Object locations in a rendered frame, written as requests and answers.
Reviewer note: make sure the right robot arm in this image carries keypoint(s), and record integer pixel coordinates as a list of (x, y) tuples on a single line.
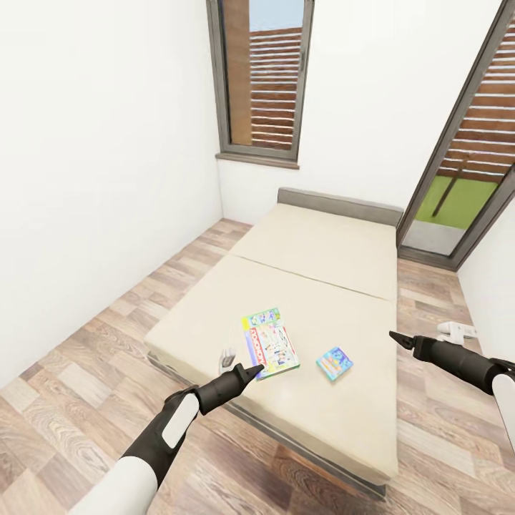
[(493, 376)]

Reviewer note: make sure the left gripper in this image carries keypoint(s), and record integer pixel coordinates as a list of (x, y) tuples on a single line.
[(233, 383)]

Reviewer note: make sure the door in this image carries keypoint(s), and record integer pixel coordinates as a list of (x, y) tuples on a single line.
[(470, 176)]

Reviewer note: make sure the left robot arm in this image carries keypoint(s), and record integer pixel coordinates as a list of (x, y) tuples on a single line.
[(130, 486)]

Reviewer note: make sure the board game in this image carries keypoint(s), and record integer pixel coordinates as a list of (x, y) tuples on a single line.
[(269, 343), (334, 363)]

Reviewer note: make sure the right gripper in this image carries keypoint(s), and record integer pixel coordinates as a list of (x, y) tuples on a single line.
[(445, 355)]

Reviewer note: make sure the bed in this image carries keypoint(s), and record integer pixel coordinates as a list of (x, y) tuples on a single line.
[(328, 263)]

